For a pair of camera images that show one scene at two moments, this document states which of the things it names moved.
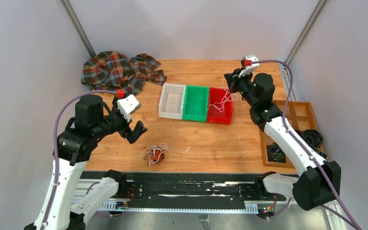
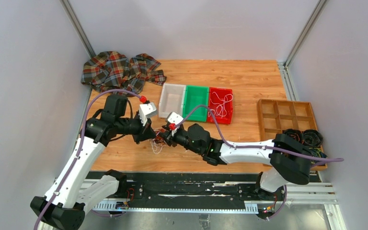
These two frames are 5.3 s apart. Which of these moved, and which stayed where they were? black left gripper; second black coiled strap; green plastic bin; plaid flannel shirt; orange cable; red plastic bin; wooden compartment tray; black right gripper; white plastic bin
Moved: black left gripper; black right gripper; orange cable
Stayed: second black coiled strap; red plastic bin; plaid flannel shirt; wooden compartment tray; white plastic bin; green plastic bin
